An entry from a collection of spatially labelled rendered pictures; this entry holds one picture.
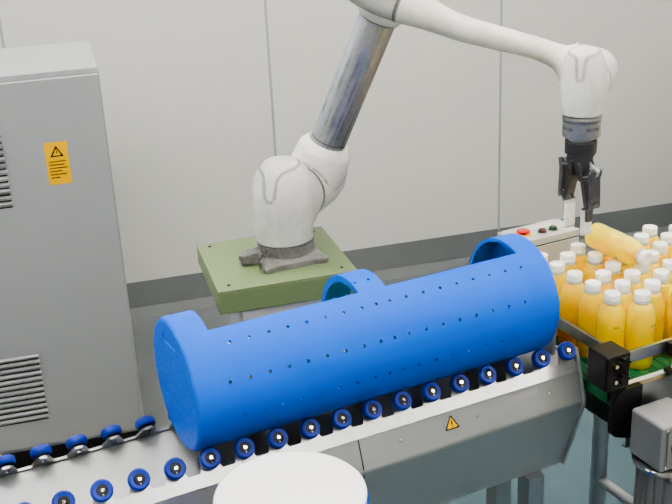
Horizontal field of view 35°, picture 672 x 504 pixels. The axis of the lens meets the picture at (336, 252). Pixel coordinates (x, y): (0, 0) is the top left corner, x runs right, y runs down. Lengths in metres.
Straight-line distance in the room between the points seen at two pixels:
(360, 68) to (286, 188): 0.37
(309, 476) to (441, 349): 0.48
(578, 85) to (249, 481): 1.16
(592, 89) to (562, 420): 0.79
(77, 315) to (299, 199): 1.30
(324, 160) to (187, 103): 2.11
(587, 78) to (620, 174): 3.35
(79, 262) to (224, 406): 1.71
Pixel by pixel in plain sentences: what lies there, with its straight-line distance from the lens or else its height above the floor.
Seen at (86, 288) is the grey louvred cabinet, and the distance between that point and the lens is 3.79.
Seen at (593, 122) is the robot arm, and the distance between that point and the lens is 2.53.
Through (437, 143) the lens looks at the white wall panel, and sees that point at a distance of 5.31.
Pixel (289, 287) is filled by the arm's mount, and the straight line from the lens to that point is 2.74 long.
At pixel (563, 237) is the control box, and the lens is 2.93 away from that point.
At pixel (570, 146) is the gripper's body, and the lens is 2.55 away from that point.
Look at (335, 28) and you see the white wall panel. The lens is 5.02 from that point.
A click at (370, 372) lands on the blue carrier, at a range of 2.25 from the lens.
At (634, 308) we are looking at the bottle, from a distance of 2.60.
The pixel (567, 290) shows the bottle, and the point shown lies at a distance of 2.69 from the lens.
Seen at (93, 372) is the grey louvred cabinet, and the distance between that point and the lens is 3.93.
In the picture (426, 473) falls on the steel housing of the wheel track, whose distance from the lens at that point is 2.49.
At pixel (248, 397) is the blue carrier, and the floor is 1.10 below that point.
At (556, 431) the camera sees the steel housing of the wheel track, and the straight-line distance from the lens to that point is 2.67.
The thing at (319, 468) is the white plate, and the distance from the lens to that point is 2.02.
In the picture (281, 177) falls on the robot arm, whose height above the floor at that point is 1.31.
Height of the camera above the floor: 2.16
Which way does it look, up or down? 22 degrees down
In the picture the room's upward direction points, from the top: 3 degrees counter-clockwise
